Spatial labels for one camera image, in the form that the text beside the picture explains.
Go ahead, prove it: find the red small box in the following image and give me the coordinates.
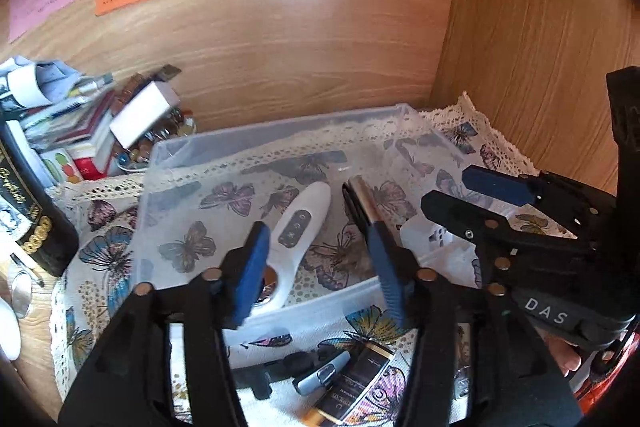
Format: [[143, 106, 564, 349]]
[[75, 154, 112, 180]]

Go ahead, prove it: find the person's right hand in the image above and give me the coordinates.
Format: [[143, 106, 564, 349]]
[[542, 331, 585, 379]]

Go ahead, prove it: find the black and gold perfume bottle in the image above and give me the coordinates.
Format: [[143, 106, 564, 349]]
[[300, 341, 397, 427]]

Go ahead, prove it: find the white handheld electric device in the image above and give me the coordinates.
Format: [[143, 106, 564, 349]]
[[247, 182, 333, 313]]

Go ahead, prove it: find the clear plastic storage container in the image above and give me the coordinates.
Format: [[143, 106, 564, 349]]
[[132, 103, 482, 349]]

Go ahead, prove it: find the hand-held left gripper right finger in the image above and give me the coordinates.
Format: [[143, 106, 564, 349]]
[[366, 218, 587, 427]]

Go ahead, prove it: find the glass bowl of trinkets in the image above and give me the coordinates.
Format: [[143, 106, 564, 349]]
[[112, 107, 198, 172]]

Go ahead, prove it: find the small glass lid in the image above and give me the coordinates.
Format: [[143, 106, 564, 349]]
[[10, 272, 34, 321]]

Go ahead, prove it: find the black trimmer attachment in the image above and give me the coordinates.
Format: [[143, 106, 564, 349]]
[[234, 351, 321, 401]]

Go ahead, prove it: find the pile of crumpled papers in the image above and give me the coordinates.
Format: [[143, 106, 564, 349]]
[[0, 55, 117, 142]]

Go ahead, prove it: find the white plastic charger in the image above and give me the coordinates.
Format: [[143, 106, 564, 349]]
[[400, 213, 482, 289]]

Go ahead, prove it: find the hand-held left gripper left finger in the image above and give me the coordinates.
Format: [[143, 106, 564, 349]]
[[57, 221, 272, 427]]

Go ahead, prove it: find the white box with coloured dots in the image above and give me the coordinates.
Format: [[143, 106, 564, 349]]
[[40, 147, 84, 186]]

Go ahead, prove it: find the butterfly print lace cloth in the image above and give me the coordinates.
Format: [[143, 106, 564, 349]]
[[50, 92, 576, 427]]

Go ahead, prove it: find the white round object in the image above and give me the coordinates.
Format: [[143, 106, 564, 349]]
[[0, 297, 22, 362]]

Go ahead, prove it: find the white cardboard box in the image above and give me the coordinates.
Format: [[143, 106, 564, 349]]
[[109, 82, 182, 149]]

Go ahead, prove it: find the black box with gold print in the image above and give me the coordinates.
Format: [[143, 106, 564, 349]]
[[0, 119, 81, 278]]

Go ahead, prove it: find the brown hair clip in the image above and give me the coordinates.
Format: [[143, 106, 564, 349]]
[[112, 64, 181, 114]]

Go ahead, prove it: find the orange object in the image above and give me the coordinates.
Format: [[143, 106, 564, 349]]
[[570, 347, 627, 404]]

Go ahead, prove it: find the black pen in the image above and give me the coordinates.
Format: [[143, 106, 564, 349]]
[[9, 249, 46, 288]]

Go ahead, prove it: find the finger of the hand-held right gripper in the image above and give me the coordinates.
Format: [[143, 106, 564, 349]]
[[461, 165, 601, 228], [420, 190, 596, 273]]

